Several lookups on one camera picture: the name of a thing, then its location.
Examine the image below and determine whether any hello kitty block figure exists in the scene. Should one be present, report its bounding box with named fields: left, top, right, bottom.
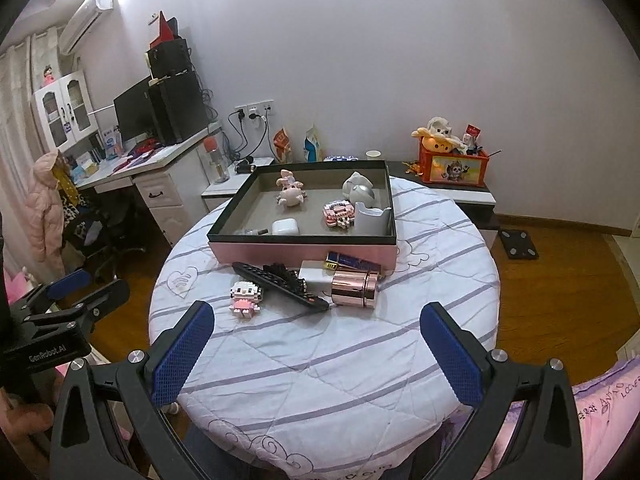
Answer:
left=229, top=281, right=262, bottom=318

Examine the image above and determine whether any black remote control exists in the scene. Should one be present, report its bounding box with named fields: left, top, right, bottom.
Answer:
left=231, top=262, right=330, bottom=311

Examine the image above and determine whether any rose gold metallic canister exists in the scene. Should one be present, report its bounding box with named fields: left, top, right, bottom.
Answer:
left=330, top=270, right=380, bottom=309

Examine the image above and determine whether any blue gold slim box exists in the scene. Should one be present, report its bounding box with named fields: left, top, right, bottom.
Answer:
left=323, top=252, right=383, bottom=275

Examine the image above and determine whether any white cylindrical holder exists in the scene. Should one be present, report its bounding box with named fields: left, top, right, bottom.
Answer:
left=354, top=202, right=392, bottom=236

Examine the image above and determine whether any pink block-built toy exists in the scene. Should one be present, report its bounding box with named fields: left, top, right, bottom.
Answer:
left=322, top=200, right=356, bottom=230

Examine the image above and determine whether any pink pig doll figurine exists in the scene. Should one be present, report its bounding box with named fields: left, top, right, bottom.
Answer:
left=276, top=169, right=306, bottom=208

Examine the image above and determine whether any white astronaut figurine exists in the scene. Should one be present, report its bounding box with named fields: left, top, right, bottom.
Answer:
left=342, top=171, right=376, bottom=208

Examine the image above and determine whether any black jeweled hair clip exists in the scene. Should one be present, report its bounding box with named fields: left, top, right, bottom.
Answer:
left=262, top=263, right=308, bottom=296

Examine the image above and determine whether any person left hand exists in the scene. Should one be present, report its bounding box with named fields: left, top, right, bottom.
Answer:
left=1, top=389, right=54, bottom=458

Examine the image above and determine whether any pink jacket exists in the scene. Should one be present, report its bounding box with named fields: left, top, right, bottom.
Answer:
left=25, top=150, right=65, bottom=278

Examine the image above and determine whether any white striped quilted tablecloth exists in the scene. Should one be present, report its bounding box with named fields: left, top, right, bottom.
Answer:
left=149, top=178, right=499, bottom=479

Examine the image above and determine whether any black square floor stand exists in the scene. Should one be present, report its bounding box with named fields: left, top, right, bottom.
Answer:
left=498, top=229, right=539, bottom=260

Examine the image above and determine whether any white desk with drawers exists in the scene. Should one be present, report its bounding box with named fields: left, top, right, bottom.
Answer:
left=77, top=122, right=222, bottom=246

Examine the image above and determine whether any pink bedsheet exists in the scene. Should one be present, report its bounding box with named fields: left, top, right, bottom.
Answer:
left=479, top=353, right=640, bottom=480

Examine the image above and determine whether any clear bottle red cap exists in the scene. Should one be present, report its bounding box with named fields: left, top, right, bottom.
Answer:
left=203, top=136, right=230, bottom=183

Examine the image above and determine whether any white charger box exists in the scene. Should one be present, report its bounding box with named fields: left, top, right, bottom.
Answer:
left=298, top=260, right=335, bottom=294

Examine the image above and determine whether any pink box with black rim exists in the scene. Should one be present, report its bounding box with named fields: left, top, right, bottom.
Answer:
left=207, top=160, right=397, bottom=271

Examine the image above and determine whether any white glass-door cabinet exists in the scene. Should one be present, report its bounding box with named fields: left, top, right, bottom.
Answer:
left=34, top=70, right=99, bottom=152

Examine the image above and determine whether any black computer monitor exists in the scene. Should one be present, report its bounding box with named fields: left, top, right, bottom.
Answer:
left=114, top=76, right=154, bottom=142

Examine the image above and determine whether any orange toy storage crate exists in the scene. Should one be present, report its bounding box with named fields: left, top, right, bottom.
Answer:
left=419, top=146, right=489, bottom=188

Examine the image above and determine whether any yellow plush toy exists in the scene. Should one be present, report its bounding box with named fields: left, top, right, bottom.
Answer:
left=411, top=128, right=466, bottom=153

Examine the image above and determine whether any white paper cup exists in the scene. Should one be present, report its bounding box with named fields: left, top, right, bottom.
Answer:
left=366, top=150, right=382, bottom=160

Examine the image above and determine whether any orange snack bag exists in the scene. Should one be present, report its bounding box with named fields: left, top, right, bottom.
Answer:
left=272, top=128, right=294, bottom=164

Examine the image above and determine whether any black speaker box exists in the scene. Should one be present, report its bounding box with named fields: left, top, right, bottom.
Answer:
left=145, top=38, right=192, bottom=79

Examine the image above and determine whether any blue white snack bag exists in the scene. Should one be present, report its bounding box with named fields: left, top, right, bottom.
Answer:
left=304, top=125, right=323, bottom=162

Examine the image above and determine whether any white air conditioner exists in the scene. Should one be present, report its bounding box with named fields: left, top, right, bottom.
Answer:
left=58, top=0, right=114, bottom=56

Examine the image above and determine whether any white wall power strip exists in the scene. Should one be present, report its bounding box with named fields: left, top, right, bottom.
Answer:
left=234, top=99, right=274, bottom=120

